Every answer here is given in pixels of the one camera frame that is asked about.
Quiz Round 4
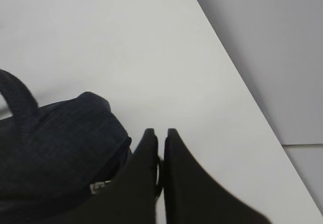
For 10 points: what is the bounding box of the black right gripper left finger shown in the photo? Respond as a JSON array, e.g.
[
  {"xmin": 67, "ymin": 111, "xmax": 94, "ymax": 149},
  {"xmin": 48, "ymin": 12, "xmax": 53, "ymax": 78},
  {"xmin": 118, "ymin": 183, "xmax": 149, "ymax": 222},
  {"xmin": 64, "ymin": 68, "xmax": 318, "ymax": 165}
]
[{"xmin": 63, "ymin": 129, "xmax": 158, "ymax": 224}]

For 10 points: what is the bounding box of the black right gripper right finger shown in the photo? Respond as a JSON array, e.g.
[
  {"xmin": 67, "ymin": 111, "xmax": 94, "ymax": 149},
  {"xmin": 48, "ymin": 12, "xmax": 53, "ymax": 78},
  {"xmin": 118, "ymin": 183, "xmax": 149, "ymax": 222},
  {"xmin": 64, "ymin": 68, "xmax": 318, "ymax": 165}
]
[{"xmin": 164, "ymin": 129, "xmax": 270, "ymax": 223}]

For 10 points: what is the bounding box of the dark navy lunch bag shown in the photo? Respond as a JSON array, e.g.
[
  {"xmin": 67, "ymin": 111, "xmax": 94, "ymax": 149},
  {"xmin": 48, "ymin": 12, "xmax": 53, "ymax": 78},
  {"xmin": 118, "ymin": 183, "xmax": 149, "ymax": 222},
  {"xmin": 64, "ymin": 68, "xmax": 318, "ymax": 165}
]
[{"xmin": 1, "ymin": 71, "xmax": 131, "ymax": 223}]

